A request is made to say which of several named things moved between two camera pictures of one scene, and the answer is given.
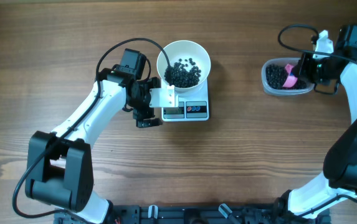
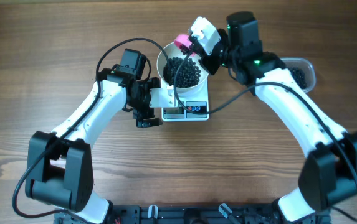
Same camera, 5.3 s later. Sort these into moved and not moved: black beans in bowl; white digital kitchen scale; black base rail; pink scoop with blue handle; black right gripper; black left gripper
Moved: black right gripper; pink scoop with blue handle
Not moved: black left gripper; black base rail; white digital kitchen scale; black beans in bowl
